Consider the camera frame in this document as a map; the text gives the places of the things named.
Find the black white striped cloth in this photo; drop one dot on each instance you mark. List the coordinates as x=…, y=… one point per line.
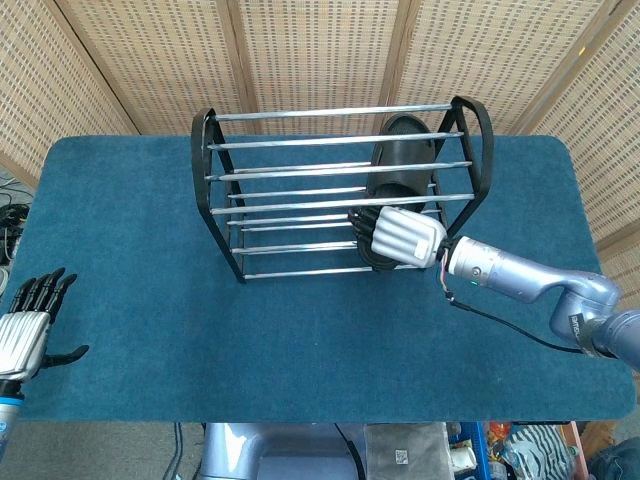
x=537, y=450

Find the black slide sandal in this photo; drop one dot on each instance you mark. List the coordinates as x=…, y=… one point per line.
x=400, y=150

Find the blue metal frame post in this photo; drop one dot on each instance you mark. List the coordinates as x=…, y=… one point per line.
x=477, y=450

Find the grey cloth with QR code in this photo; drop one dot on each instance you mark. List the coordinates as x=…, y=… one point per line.
x=400, y=445

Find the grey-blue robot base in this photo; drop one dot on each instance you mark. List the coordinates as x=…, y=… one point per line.
x=280, y=450

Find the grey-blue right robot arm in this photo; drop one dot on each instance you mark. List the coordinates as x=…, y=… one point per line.
x=550, y=290

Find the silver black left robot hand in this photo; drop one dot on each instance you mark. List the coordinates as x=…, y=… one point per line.
x=22, y=345

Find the black and chrome shoe rack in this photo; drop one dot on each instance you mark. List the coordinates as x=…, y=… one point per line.
x=300, y=204

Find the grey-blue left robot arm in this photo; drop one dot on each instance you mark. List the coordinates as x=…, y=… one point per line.
x=7, y=410

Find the woven bamboo folding screen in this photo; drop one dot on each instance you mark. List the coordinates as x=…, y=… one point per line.
x=320, y=55

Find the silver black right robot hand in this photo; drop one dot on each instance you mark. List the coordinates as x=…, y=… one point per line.
x=407, y=235

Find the blue carpet mat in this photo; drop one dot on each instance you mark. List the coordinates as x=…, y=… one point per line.
x=150, y=300

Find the white paper cup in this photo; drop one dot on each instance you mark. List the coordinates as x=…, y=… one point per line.
x=462, y=457

